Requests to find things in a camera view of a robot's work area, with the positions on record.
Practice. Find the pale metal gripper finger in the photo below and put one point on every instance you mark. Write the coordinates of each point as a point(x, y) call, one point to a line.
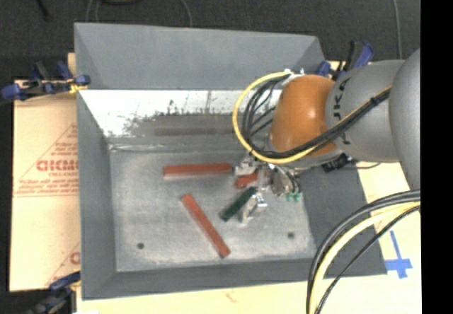
point(255, 207)

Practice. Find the dark green flat block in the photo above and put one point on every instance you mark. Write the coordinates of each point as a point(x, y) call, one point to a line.
point(236, 205)

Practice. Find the short red-brown flat block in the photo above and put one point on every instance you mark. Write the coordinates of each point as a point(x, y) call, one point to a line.
point(246, 181)

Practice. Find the long red-brown flat block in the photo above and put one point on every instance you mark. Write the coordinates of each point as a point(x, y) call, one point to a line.
point(205, 225)
point(196, 169)

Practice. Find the grey metal bin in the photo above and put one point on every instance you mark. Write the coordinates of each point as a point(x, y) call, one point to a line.
point(148, 206)

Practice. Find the brown cardboard board, red print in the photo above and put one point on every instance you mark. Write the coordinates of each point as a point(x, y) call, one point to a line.
point(42, 199)

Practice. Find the black cylinder on white bracket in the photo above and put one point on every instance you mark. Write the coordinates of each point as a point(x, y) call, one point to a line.
point(334, 164)

